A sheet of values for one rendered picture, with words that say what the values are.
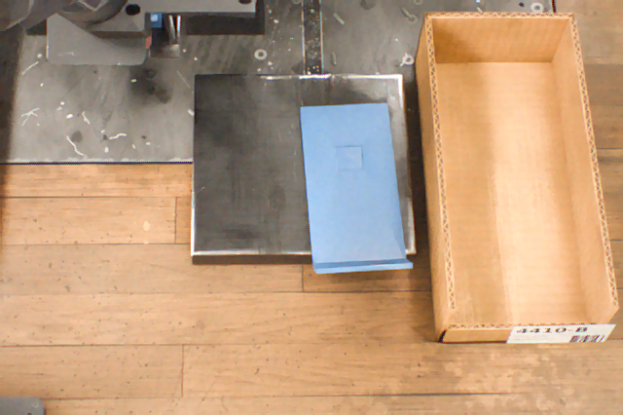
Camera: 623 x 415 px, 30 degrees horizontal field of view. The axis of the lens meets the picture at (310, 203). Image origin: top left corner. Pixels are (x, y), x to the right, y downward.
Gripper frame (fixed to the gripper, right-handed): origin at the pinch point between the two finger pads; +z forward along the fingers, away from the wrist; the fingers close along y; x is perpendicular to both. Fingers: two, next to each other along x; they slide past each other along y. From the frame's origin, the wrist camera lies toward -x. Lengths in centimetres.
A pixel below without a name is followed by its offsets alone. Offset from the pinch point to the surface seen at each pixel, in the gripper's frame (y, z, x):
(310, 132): -9.6, 4.2, -15.0
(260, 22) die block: -0.5, 10.0, -11.2
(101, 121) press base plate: -8.7, 7.8, 1.7
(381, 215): -15.9, 0.5, -20.2
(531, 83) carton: -5.5, 8.4, -33.7
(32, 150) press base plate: -11.1, 6.5, 7.0
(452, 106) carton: -7.5, 7.4, -26.9
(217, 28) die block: -1.0, 10.8, -7.6
